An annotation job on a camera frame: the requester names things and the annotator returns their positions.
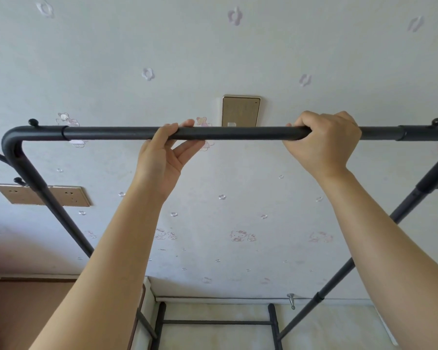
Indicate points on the person's left hand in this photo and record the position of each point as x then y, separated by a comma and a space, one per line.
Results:
157, 163

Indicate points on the small metal wall hook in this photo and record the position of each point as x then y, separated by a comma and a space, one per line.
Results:
291, 300

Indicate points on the brown wooden cabinet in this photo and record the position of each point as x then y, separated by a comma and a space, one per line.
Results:
25, 309

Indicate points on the black metal clothes rack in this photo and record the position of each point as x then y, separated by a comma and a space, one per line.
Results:
241, 133

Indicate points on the person's right forearm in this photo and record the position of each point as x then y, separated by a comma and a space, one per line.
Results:
383, 258

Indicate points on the person's right fingers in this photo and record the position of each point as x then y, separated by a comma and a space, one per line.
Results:
303, 123

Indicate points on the gold wall switch panel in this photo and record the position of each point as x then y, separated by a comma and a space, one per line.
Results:
241, 110

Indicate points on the pink bear wall sticker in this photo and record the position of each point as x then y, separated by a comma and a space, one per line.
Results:
66, 119
203, 122

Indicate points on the cartoon cat wall sticker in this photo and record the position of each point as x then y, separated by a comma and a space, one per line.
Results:
166, 235
242, 236
320, 237

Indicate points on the gold wall socket panel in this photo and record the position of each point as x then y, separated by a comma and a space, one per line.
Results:
18, 195

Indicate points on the person's left thumb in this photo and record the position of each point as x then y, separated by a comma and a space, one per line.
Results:
166, 131

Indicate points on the person's left forearm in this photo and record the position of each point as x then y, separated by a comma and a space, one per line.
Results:
109, 269

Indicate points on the person's right hand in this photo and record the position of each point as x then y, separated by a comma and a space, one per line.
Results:
326, 145

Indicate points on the group of clear flower stickers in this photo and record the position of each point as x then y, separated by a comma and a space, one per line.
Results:
148, 73

